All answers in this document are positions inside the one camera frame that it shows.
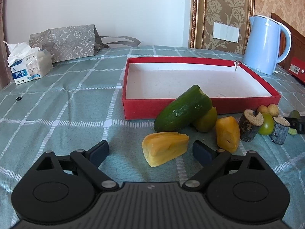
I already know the sugarcane piece flat top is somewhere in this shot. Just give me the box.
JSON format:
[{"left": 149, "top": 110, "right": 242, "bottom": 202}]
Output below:
[{"left": 269, "top": 116, "right": 291, "bottom": 145}]

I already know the yellow jackfruit piece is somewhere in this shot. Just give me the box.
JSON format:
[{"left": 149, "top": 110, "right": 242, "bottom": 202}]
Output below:
[
  {"left": 142, "top": 132, "right": 189, "bottom": 167},
  {"left": 215, "top": 116, "right": 240, "bottom": 153}
]

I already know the green tomato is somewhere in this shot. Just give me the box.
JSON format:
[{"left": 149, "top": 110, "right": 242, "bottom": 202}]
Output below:
[
  {"left": 195, "top": 107, "right": 218, "bottom": 133},
  {"left": 258, "top": 113, "right": 274, "bottom": 135}
]

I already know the whole-end green cucumber half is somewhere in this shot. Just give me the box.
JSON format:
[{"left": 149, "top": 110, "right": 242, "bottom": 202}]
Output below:
[{"left": 153, "top": 85, "right": 213, "bottom": 132}]

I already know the cut green cucumber half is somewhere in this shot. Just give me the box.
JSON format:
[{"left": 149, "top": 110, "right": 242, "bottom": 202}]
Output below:
[{"left": 289, "top": 110, "right": 301, "bottom": 119}]

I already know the red cardboard box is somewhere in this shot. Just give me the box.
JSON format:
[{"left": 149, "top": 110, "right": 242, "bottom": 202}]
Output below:
[{"left": 288, "top": 57, "right": 305, "bottom": 83}]

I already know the green checked tablecloth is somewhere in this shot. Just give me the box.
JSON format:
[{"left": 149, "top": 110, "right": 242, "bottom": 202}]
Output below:
[{"left": 1, "top": 46, "right": 304, "bottom": 228}]

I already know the brown wooden headboard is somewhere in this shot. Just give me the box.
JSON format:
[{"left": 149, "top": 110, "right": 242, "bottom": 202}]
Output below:
[{"left": 271, "top": 13, "right": 304, "bottom": 71}]

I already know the light blue electric kettle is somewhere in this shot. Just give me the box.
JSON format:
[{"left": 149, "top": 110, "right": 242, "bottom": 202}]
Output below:
[{"left": 243, "top": 15, "right": 292, "bottom": 75}]

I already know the red shallow cardboard tray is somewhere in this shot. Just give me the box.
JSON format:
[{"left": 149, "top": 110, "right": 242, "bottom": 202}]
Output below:
[{"left": 122, "top": 56, "right": 281, "bottom": 120}]

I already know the cat print tissue pack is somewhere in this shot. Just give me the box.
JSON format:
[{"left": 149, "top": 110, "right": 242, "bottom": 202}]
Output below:
[{"left": 3, "top": 41, "right": 53, "bottom": 85}]

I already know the grey patterned paper bag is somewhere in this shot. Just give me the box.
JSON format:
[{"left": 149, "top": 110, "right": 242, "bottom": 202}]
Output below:
[{"left": 28, "top": 24, "right": 141, "bottom": 63}]

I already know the white wall switch panel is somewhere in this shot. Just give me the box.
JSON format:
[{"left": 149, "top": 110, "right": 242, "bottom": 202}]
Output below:
[{"left": 213, "top": 22, "right": 239, "bottom": 43}]

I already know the gold ornate wall frame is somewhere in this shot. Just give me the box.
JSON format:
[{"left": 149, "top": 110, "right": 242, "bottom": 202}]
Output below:
[{"left": 189, "top": 0, "right": 255, "bottom": 54}]

